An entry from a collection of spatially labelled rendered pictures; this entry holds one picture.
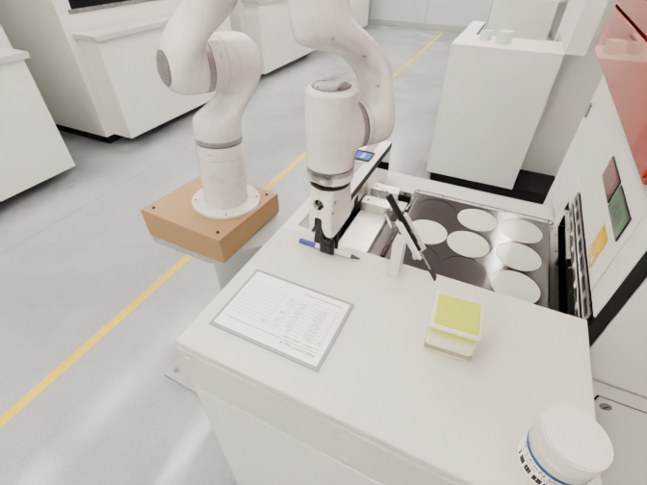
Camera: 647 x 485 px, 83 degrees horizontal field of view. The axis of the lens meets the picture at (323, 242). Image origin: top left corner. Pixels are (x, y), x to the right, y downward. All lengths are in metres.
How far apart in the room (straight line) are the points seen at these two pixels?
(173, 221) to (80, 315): 1.30
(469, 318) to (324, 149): 0.34
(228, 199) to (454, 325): 0.67
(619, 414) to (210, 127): 1.06
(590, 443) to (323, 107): 0.53
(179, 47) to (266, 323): 0.56
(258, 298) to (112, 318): 1.53
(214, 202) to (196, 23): 0.43
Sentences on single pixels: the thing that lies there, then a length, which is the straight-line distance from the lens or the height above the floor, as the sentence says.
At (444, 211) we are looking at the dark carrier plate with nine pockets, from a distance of 1.06.
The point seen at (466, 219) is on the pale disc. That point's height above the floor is 0.90.
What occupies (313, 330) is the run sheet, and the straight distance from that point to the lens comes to 0.63.
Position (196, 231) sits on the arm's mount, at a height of 0.90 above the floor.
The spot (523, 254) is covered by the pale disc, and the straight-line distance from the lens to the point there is 0.98.
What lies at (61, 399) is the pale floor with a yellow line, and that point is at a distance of 1.98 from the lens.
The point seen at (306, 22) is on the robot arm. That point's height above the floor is 1.39.
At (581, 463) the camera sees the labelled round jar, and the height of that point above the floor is 1.06.
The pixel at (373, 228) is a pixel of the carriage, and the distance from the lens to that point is 0.98.
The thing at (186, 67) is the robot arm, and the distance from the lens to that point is 0.86.
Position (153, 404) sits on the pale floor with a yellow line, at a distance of 1.78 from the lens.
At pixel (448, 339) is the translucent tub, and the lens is 0.60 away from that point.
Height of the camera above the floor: 1.48
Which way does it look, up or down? 40 degrees down
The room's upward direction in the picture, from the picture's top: straight up
